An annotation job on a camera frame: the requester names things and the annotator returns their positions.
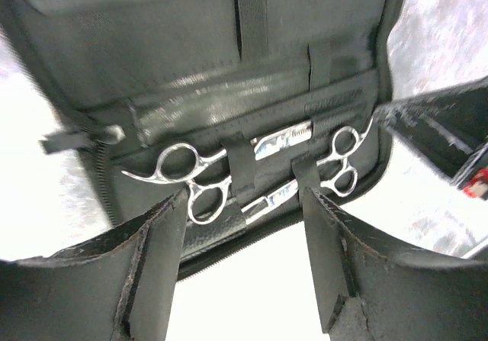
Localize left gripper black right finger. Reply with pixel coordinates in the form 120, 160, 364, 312
303, 189, 487, 340

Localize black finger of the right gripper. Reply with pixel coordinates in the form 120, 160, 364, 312
372, 77, 487, 188

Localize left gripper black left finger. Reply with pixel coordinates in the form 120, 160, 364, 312
1, 191, 188, 340

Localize silver hair scissors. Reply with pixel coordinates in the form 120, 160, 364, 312
241, 121, 372, 226

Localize black zip tool case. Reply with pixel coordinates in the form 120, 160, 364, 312
1, 0, 404, 279

